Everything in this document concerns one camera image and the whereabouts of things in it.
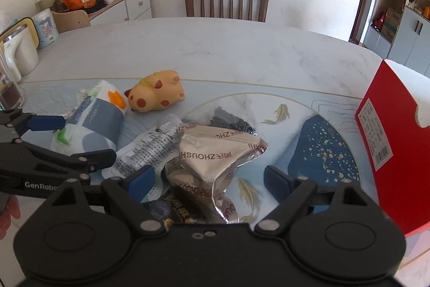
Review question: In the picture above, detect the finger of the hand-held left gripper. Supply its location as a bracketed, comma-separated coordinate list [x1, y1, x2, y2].
[0, 108, 66, 140]
[12, 138, 117, 180]

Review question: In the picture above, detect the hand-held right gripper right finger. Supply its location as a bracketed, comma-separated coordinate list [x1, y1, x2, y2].
[255, 165, 366, 238]

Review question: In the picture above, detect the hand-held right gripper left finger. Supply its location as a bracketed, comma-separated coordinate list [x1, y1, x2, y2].
[50, 165, 167, 238]

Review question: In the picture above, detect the white printed plastic packet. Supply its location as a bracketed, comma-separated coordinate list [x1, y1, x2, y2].
[110, 114, 182, 177]

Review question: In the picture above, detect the white grey snack packet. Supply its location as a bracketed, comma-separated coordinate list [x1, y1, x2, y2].
[50, 80, 127, 155]

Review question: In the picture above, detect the silver foil snack packet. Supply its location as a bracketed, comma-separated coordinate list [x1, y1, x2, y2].
[166, 122, 269, 224]

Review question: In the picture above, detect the clear bag of black beads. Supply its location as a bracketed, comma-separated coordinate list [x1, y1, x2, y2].
[209, 107, 256, 137]

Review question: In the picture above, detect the yellow spotted rubber toy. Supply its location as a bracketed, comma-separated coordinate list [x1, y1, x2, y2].
[125, 70, 186, 113]

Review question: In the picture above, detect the red cardboard box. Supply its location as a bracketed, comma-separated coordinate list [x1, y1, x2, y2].
[355, 60, 430, 238]

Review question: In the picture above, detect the white marble desktop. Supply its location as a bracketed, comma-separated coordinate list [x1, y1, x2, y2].
[0, 17, 430, 287]

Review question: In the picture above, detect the person's left hand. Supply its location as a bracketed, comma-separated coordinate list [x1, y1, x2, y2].
[0, 196, 21, 240]

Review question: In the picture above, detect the dark snack packet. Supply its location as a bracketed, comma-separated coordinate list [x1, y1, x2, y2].
[143, 194, 210, 224]

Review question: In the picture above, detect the white electric kettle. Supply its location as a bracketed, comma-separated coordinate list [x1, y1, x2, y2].
[0, 17, 40, 83]

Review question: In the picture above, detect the small light wooden chair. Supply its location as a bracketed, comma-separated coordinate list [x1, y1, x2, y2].
[51, 9, 91, 34]

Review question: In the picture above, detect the white sideboard cabinet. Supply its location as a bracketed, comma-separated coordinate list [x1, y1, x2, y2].
[87, 0, 152, 27]

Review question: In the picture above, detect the brown wooden dining chair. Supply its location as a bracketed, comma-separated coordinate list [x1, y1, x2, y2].
[184, 0, 271, 23]

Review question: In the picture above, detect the red bag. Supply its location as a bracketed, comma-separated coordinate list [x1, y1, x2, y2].
[371, 11, 387, 29]

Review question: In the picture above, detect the cardboard carton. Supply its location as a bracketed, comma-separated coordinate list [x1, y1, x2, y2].
[381, 7, 403, 41]

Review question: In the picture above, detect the grey hallway cabinet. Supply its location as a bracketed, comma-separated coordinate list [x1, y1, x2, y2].
[361, 0, 430, 79]

